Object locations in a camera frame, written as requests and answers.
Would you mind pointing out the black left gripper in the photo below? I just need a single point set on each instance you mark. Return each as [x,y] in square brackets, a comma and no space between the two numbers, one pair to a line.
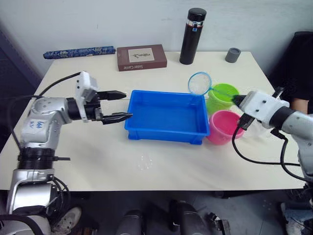
[94,110]

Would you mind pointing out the blue-rimmed fishing net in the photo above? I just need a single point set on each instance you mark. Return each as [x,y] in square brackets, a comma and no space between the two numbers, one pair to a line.
[199,84]

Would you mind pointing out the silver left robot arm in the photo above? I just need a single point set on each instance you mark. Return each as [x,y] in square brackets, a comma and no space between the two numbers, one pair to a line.
[39,127]

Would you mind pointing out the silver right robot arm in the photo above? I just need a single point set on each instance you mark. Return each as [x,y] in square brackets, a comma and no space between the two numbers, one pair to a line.
[299,124]

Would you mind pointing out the green plastic bucket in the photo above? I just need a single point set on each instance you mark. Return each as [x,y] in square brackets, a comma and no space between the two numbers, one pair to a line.
[217,102]

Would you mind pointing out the pink plastic bucket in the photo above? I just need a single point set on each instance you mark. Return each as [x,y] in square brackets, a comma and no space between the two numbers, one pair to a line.
[220,132]

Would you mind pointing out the clear plastic cup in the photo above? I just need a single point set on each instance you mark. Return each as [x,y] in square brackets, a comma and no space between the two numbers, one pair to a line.
[258,131]

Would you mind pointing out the small grey cup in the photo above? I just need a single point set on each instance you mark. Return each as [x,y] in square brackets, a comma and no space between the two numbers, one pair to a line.
[232,55]

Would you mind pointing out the blue plastic tub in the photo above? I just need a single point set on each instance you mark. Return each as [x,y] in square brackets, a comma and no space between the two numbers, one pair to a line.
[166,115]

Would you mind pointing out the water droplets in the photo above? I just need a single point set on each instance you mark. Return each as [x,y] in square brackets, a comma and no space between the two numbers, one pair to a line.
[145,162]

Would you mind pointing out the brown book box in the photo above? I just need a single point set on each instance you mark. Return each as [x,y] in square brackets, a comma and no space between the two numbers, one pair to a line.
[141,57]

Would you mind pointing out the person in black clothing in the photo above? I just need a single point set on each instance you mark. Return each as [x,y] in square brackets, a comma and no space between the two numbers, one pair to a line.
[291,73]

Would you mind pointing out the blue patterned rolled scroll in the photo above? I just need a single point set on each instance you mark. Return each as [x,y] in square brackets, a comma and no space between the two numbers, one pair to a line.
[78,52]

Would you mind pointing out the black thermos bottle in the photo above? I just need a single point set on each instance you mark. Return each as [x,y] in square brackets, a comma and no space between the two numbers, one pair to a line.
[190,41]

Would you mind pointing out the dark rounded shape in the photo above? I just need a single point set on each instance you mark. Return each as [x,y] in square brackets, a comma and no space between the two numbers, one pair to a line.
[130,222]
[188,218]

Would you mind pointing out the white shoe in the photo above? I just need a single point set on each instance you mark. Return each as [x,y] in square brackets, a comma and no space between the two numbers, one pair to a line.
[69,218]

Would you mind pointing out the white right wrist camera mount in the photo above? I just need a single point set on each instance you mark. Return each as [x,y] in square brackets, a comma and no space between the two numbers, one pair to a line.
[261,105]

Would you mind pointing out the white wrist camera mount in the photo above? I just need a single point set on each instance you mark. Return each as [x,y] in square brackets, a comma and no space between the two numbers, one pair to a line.
[261,105]
[84,83]

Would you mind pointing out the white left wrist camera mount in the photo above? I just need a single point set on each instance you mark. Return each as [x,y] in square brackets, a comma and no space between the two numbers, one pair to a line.
[84,83]

